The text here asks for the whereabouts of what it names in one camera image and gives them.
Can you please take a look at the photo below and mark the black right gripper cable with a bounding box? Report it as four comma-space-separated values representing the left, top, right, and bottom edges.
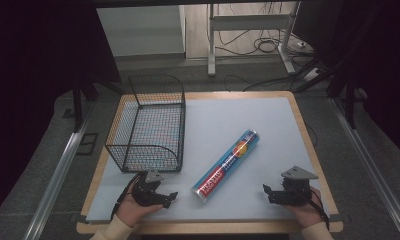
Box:
307, 187, 331, 231

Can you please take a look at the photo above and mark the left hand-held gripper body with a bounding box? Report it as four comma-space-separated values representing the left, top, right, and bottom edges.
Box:
131, 169, 166, 207

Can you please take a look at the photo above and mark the black cable bundle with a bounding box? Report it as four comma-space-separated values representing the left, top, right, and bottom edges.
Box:
217, 3, 291, 57

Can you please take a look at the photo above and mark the black floor plate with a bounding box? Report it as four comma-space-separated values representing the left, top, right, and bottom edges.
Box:
75, 132, 99, 156

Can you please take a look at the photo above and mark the black metal stand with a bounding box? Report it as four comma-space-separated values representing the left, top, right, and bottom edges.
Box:
293, 55, 360, 130
70, 77, 124, 134

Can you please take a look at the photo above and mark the black wire mesh basket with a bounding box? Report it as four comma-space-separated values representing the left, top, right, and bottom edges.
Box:
104, 73, 187, 174

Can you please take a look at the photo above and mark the person's left hand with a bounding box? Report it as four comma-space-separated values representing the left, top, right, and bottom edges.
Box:
115, 185, 164, 228

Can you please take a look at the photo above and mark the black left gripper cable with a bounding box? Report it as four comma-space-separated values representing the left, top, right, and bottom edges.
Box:
110, 172, 142, 222

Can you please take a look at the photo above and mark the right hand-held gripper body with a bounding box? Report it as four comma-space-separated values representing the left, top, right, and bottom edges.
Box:
280, 165, 320, 206

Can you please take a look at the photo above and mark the aluminium rail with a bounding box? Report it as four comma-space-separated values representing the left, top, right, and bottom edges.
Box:
22, 109, 93, 240
329, 96, 400, 240

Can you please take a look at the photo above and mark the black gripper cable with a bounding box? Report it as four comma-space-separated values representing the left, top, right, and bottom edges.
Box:
110, 172, 142, 222
307, 187, 331, 231

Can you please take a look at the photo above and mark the black floor cable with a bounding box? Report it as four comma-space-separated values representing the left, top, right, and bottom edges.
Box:
223, 73, 311, 93

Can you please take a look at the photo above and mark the pale blue table mat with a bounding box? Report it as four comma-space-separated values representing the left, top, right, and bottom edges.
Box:
85, 96, 330, 224

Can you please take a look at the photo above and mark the dark curtain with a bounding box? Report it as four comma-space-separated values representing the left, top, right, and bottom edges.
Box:
0, 0, 123, 224
292, 0, 400, 164

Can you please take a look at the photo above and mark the white wall panel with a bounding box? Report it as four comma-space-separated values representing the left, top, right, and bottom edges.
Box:
96, 4, 186, 58

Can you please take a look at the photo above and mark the white metal desk frame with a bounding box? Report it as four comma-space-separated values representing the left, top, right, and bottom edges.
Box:
206, 2, 298, 78

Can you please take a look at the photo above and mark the white power strip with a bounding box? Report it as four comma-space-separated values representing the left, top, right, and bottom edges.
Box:
302, 67, 323, 83

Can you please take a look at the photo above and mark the blue and red cylindrical tube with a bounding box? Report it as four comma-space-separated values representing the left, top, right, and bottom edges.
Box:
190, 128, 260, 204

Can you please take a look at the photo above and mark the person's right hand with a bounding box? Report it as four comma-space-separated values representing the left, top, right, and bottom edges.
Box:
282, 185, 326, 230

